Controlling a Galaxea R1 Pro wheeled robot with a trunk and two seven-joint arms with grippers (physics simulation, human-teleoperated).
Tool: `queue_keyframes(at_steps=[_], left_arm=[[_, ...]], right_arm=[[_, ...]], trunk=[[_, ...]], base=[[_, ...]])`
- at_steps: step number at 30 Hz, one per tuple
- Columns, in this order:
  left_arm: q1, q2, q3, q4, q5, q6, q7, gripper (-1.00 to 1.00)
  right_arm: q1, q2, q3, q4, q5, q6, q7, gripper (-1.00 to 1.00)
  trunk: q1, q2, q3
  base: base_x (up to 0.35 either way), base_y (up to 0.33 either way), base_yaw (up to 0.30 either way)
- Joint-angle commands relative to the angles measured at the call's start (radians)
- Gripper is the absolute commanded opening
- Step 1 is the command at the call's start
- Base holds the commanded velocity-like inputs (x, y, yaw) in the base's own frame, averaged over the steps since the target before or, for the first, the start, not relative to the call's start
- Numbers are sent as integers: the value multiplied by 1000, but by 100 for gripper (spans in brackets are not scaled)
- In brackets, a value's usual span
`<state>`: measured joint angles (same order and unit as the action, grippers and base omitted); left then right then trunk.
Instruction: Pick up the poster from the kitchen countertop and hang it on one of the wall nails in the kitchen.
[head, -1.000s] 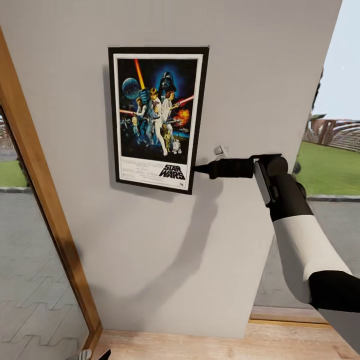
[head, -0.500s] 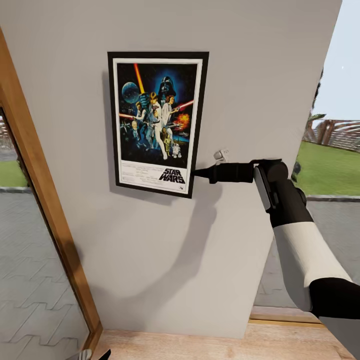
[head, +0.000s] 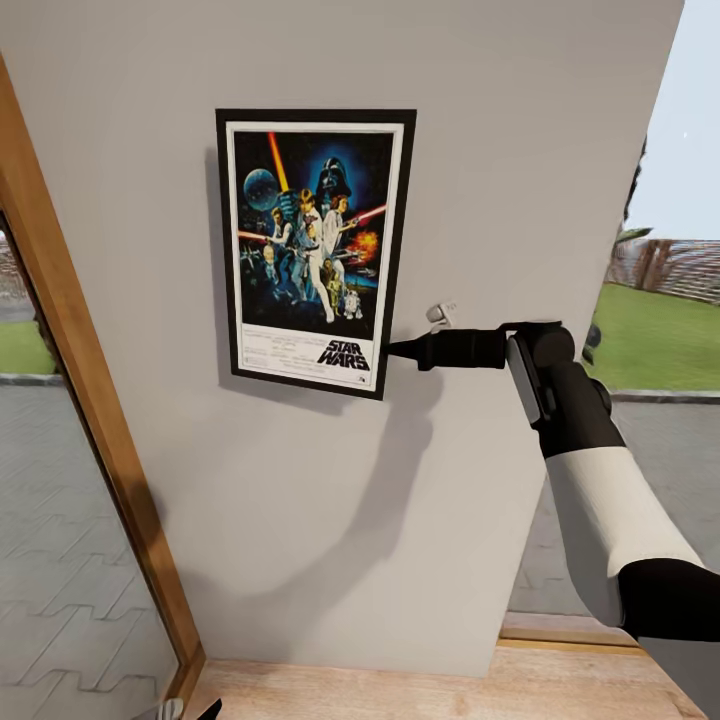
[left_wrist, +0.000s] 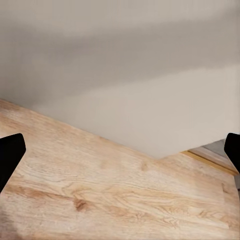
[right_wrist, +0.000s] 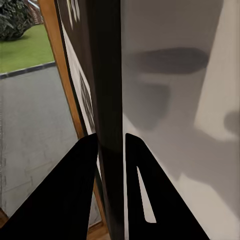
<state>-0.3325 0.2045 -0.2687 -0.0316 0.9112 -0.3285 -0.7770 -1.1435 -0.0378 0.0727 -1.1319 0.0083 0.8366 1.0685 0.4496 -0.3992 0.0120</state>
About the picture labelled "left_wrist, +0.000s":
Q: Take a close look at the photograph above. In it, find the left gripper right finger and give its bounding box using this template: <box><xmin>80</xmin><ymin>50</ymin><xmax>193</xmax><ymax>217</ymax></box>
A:
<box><xmin>224</xmin><ymin>133</ymin><xmax>240</xmax><ymax>174</ymax></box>

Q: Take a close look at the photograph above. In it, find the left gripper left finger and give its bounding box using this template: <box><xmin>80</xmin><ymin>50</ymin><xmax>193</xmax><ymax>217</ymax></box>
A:
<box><xmin>0</xmin><ymin>133</ymin><xmax>26</xmax><ymax>193</ymax></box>

